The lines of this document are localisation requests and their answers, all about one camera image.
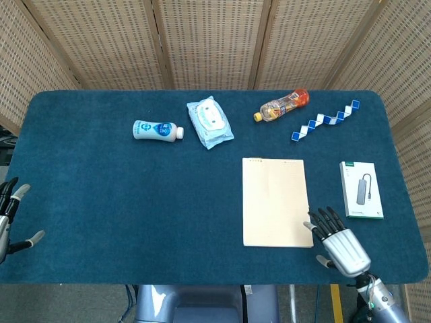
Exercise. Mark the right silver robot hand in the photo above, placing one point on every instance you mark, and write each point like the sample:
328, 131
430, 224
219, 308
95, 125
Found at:
344, 249

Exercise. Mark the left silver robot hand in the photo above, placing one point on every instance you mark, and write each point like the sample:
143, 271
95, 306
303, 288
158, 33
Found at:
7, 215

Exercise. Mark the tan spiral notebook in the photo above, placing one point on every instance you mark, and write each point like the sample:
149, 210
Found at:
276, 202

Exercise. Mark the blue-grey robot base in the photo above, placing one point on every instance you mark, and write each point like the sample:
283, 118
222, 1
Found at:
202, 304

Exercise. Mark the white USB hub box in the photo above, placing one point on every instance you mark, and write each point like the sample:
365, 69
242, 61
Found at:
361, 190

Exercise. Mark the dark blue table mat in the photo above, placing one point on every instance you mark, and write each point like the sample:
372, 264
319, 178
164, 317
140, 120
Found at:
134, 202

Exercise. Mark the blue white snake puzzle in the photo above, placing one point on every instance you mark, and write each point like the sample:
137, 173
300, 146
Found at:
325, 119

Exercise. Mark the orange tea drink bottle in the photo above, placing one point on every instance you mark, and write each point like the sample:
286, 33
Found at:
282, 105

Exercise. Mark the white blue milk bottle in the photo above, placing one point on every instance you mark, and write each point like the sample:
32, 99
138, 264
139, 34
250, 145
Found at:
157, 130

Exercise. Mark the light blue wet wipes pack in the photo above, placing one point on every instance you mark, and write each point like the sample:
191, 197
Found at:
210, 121

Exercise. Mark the woven bamboo folding screen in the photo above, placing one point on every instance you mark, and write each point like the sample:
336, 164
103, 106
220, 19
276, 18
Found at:
215, 43

